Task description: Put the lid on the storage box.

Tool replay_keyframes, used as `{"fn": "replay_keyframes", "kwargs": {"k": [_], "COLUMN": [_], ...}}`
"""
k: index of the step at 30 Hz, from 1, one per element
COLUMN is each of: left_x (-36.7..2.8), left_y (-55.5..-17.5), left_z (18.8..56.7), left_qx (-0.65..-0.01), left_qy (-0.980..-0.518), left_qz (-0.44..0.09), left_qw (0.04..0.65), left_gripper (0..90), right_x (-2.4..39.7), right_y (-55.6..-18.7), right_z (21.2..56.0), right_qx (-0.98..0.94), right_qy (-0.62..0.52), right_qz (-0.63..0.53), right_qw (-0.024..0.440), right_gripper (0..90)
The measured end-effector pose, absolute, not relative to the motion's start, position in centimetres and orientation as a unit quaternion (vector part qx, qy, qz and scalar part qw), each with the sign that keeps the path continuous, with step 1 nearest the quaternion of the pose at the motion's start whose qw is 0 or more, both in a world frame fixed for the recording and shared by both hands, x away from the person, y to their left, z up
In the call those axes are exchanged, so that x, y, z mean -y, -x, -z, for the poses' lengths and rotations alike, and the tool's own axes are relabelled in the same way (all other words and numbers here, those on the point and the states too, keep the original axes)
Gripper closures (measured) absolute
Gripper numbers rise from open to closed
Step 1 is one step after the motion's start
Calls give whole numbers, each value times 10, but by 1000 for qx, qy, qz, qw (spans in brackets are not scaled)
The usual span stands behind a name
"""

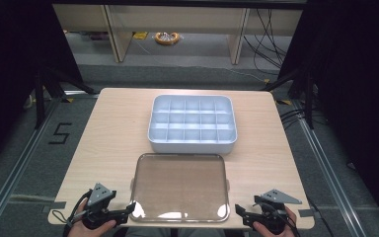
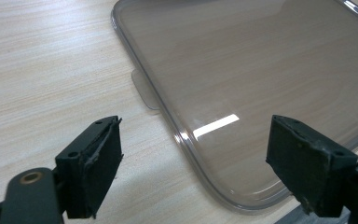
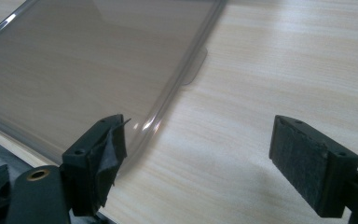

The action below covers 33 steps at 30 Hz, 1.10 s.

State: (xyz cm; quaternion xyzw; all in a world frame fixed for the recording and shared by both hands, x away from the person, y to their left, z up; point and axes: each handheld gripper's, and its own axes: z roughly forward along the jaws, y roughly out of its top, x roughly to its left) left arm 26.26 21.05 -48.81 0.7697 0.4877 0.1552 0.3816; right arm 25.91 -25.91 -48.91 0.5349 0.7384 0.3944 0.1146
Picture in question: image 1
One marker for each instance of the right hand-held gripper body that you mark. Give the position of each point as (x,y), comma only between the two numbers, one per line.
(273,210)

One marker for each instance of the person's left hand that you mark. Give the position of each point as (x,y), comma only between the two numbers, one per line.
(89,230)

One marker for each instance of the white compartment storage box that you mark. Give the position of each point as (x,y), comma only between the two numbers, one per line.
(192,144)

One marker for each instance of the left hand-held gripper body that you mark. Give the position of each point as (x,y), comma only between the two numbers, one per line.
(99,200)

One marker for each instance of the yellow flat object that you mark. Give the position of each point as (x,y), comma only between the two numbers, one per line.
(140,35)

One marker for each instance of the black metal stand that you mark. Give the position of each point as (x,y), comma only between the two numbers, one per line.
(40,98)
(307,98)

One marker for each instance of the aluminium floor rail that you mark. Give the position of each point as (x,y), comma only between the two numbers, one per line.
(16,171)
(329,174)

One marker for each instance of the person's grey trousers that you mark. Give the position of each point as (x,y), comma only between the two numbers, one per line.
(200,233)

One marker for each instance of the person's right hand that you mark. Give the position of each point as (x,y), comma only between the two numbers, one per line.
(276,233)

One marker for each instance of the dark curtain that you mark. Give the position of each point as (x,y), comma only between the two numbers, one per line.
(358,82)
(10,65)

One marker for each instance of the transparent plastic lid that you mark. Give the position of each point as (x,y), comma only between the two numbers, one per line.
(179,187)

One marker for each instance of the grey tape strip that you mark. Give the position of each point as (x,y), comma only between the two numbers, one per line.
(54,206)
(306,213)

